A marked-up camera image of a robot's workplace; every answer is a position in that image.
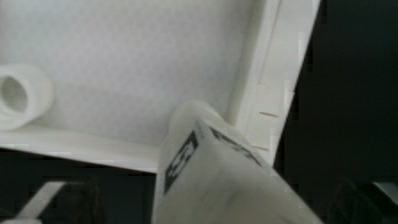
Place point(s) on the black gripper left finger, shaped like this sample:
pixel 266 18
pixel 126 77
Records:
pixel 64 204

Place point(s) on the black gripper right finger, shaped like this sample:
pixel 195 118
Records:
pixel 364 203

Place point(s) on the white desk leg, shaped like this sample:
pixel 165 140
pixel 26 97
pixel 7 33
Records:
pixel 218 187

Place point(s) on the white desk tabletop tray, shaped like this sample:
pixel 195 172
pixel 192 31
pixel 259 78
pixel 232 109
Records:
pixel 138 54

